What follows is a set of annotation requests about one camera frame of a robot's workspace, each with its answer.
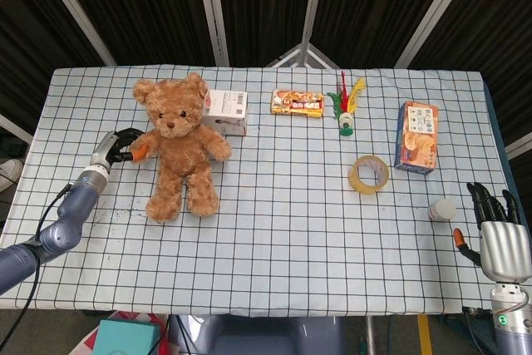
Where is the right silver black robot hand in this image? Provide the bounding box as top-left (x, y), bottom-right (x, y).
top-left (452, 182), bottom-right (532, 284)

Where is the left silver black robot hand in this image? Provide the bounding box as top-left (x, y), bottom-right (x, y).
top-left (90, 126), bottom-right (149, 173)

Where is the brown plush teddy bear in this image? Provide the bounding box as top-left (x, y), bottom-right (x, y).
top-left (129, 71), bottom-right (233, 223)

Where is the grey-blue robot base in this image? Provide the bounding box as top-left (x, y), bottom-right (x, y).
top-left (168, 315), bottom-right (346, 355)

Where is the small white plastic bottle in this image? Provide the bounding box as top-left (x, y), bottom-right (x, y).
top-left (427, 198), bottom-right (457, 224)

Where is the white shoe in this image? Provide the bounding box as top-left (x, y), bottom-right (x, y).
top-left (0, 158), bottom-right (24, 190)

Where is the white cardboard product box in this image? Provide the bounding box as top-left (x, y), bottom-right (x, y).
top-left (200, 89), bottom-right (249, 137)

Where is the blue biscuit box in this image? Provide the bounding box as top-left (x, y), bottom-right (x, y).
top-left (393, 101), bottom-right (440, 175)

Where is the black pleated curtain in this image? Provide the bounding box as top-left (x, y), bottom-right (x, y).
top-left (0, 0), bottom-right (532, 190)

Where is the yellowish packing tape roll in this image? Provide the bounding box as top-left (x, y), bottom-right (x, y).
top-left (347, 155), bottom-right (391, 196)

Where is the teal cardboard box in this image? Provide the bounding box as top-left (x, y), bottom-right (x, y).
top-left (93, 318), bottom-right (165, 355)

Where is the yellow orange snack package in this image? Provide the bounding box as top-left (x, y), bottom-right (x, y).
top-left (270, 89), bottom-right (325, 120)

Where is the feather shuttlecock with green base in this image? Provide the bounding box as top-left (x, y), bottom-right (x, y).
top-left (326, 71), bottom-right (368, 139)

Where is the white black grid tablecloth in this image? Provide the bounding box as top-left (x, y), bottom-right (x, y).
top-left (0, 64), bottom-right (520, 318)

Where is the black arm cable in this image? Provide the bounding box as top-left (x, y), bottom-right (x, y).
top-left (462, 306), bottom-right (496, 355)
top-left (0, 182), bottom-right (76, 350)

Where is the white metal frame foot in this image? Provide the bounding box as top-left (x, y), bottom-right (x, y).
top-left (265, 42), bottom-right (336, 68)

